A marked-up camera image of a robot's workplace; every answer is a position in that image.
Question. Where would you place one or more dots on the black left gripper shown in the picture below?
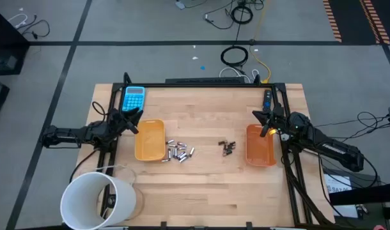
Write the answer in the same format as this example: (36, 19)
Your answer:
(119, 120)

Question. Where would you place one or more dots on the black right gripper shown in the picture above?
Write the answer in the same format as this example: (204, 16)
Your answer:
(278, 122)

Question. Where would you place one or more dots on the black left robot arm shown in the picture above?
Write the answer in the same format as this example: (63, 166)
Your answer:
(70, 132)

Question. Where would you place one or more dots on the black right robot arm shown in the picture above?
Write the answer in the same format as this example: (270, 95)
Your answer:
(335, 148)

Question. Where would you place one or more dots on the yellow tag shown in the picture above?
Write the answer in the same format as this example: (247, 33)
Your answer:
(272, 131)

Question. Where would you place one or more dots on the orange plastic bin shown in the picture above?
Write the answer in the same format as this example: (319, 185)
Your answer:
(260, 147)

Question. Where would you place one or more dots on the blue calculator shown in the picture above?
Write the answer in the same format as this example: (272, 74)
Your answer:
(133, 97)

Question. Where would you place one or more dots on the yellow plastic bin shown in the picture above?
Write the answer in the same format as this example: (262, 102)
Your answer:
(150, 140)

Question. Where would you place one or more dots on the black remote control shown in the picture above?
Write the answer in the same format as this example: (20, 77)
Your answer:
(267, 97)

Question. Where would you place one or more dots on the white paper label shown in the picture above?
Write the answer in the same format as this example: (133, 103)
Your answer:
(337, 185)

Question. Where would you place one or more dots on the black side stand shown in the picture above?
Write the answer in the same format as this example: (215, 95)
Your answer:
(364, 191)

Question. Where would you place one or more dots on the black cabinet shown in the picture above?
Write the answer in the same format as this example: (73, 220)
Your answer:
(6, 41)

